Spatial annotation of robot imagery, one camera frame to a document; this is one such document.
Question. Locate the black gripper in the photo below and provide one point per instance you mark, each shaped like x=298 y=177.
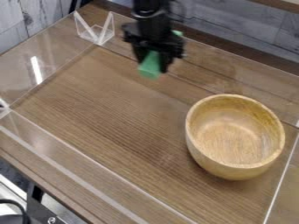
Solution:
x=139 y=38

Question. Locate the green stick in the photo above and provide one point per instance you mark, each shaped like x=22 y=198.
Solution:
x=171 y=45

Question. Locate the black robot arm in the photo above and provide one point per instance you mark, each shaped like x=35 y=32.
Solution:
x=153 y=13

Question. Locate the wooden bowl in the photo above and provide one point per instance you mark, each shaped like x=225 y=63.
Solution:
x=234 y=135

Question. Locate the clear acrylic corner bracket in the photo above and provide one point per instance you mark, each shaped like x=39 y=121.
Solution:
x=97 y=34

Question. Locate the black table leg bracket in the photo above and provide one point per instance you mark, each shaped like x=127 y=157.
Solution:
x=43 y=208

